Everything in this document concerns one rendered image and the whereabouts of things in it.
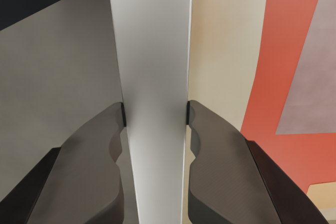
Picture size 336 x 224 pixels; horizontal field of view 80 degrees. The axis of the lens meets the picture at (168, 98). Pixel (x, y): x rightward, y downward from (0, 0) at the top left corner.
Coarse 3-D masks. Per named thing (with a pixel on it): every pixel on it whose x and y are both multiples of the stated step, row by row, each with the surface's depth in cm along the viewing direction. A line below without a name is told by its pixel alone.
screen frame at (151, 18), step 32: (128, 0) 9; (160, 0) 9; (192, 0) 9; (128, 32) 10; (160, 32) 10; (128, 64) 10; (160, 64) 11; (128, 96) 11; (160, 96) 12; (128, 128) 12; (160, 128) 13; (160, 160) 14; (160, 192) 16
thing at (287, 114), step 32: (288, 0) 13; (320, 0) 13; (288, 32) 14; (320, 32) 14; (288, 64) 15; (320, 64) 15; (256, 96) 16; (288, 96) 16; (320, 96) 16; (256, 128) 17; (288, 128) 18; (320, 128) 18; (288, 160) 20; (320, 160) 20
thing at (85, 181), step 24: (96, 120) 10; (120, 120) 12; (72, 144) 9; (96, 144) 9; (120, 144) 10; (72, 168) 8; (96, 168) 8; (48, 192) 7; (72, 192) 7; (96, 192) 7; (120, 192) 7; (48, 216) 6; (72, 216) 6; (96, 216) 6; (120, 216) 7
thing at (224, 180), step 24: (192, 120) 12; (216, 120) 10; (192, 144) 10; (216, 144) 9; (240, 144) 9; (192, 168) 8; (216, 168) 8; (240, 168) 8; (192, 192) 7; (216, 192) 7; (240, 192) 7; (264, 192) 7; (192, 216) 7; (216, 216) 6; (240, 216) 6; (264, 216) 6
